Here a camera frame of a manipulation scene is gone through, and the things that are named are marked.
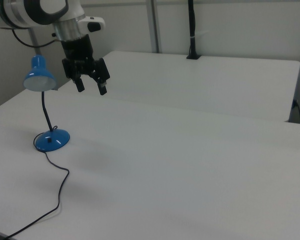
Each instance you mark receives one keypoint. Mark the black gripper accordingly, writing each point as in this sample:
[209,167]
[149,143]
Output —
[77,50]

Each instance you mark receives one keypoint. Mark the blue gooseneck desk lamp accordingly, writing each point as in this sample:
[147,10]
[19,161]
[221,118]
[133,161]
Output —
[57,138]

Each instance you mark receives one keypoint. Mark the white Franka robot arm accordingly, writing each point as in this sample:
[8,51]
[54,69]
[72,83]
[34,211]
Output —
[27,12]

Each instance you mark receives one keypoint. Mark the thin grey metal frame post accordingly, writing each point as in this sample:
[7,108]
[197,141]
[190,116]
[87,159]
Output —
[34,42]

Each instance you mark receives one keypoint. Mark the wide grey metal frame post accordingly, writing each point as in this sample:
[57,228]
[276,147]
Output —
[153,25]

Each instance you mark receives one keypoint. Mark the black clamped camera pole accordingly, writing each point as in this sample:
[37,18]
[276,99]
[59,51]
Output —
[192,25]

